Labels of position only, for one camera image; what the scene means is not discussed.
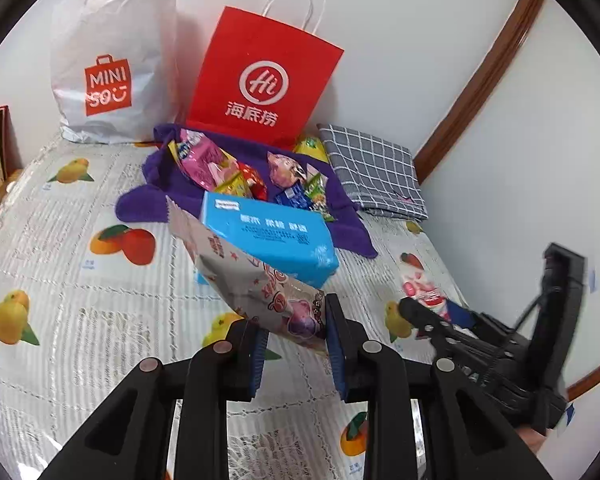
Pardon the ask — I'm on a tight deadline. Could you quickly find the fruit print table cover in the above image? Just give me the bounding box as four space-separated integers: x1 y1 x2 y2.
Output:
0 132 481 480

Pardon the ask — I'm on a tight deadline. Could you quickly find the brown wooden door frame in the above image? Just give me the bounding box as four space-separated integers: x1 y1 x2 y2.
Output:
412 0 548 186

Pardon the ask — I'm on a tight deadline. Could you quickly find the white red snack packet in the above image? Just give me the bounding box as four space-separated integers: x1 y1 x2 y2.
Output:
399 266 455 322

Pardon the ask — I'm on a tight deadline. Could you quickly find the blue tissue pack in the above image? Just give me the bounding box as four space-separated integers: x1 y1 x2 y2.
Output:
195 191 340 290

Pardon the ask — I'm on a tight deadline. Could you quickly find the red paper bag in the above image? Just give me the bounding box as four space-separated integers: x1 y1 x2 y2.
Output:
185 0 345 151

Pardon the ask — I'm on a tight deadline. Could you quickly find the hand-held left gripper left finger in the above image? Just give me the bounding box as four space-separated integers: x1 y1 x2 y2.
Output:
39 317 270 480

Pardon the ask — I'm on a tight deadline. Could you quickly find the small blue snack packet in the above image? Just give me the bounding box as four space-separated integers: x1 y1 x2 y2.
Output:
274 184 312 212

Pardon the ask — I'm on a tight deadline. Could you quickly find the purple towel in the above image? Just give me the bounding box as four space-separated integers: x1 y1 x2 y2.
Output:
116 122 379 260

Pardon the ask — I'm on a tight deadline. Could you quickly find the yellow triangular snack packet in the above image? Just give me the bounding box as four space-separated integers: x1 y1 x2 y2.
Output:
214 172 255 200

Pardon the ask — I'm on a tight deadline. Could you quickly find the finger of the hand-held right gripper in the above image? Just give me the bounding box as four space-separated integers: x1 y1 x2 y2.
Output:
397 296 477 362
448 305 512 345

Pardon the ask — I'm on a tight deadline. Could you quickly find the wooden baseboard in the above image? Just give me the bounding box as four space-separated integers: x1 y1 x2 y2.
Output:
566 342 600 402

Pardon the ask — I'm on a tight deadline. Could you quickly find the round pink snack packet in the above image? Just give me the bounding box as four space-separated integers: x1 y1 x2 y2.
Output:
266 151 309 189

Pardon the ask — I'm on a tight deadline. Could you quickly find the white plastic shopping bag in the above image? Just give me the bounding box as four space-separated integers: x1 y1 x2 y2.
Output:
50 0 181 145

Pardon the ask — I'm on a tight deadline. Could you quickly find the black cable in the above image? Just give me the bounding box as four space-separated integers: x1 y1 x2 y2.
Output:
512 292 548 333

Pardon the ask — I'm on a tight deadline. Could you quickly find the yellow green snack packet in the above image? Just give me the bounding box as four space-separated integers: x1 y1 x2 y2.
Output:
294 134 329 163

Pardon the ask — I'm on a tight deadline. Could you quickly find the grey checked folded cloth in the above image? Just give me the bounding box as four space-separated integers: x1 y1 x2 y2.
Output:
316 123 428 222

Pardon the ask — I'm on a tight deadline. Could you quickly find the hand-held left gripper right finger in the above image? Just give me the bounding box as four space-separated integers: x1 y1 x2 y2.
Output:
325 292 556 480

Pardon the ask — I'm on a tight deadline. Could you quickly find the large pink snack packet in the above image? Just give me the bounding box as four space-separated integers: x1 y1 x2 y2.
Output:
169 129 242 195

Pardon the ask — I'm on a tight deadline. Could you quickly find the white pink printed snack packet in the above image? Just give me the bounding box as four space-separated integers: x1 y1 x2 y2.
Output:
165 195 329 357

